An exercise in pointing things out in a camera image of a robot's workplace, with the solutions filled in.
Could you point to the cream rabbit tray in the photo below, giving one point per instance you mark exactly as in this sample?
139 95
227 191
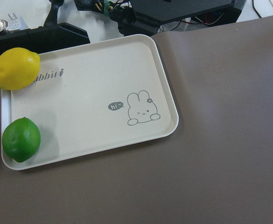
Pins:
93 98

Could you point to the black power strip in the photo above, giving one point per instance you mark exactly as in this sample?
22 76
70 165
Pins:
45 39

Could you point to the green lime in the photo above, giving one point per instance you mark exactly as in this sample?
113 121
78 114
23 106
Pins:
21 139

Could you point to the yellow lemon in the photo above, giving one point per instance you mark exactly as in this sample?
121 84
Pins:
19 67

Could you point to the white power adapter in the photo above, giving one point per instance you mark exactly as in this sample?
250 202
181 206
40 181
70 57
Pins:
16 22

